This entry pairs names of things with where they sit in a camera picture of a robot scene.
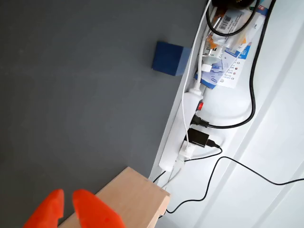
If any long thin black cable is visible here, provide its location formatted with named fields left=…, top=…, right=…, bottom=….
left=165, top=156, right=304, bottom=214

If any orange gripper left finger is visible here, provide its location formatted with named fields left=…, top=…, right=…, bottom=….
left=22, top=189, right=65, bottom=228

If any black USB charger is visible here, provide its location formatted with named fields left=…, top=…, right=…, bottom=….
left=187, top=128, right=212, bottom=150

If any thin black charger cable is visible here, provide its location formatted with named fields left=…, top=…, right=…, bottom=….
left=152, top=140, right=224, bottom=183

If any black looped cable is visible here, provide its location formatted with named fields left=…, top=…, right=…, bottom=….
left=206, top=0, right=261, bottom=37

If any thick black power cable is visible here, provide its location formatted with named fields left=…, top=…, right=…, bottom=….
left=190, top=0, right=277, bottom=129

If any white power strip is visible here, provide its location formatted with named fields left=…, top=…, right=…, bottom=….
left=158, top=91, right=205, bottom=171

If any blue cube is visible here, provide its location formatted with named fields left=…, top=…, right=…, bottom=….
left=152, top=41, right=192, bottom=77

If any white barcode package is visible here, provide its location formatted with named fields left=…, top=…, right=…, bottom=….
left=212, top=8, right=257, bottom=43

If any white power strip cord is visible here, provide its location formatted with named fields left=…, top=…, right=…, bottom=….
left=189, top=6, right=218, bottom=95

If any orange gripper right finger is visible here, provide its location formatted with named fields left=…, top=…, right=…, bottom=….
left=72, top=189, right=124, bottom=228

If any white USB charger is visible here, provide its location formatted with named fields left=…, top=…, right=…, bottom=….
left=178, top=140, right=195, bottom=159

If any thin white cable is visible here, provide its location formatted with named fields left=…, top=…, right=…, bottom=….
left=181, top=0, right=212, bottom=152

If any wooden box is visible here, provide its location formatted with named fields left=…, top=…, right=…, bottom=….
left=58, top=166, right=171, bottom=228

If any dark grey mat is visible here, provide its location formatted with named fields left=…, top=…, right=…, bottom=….
left=0, top=0, right=207, bottom=228

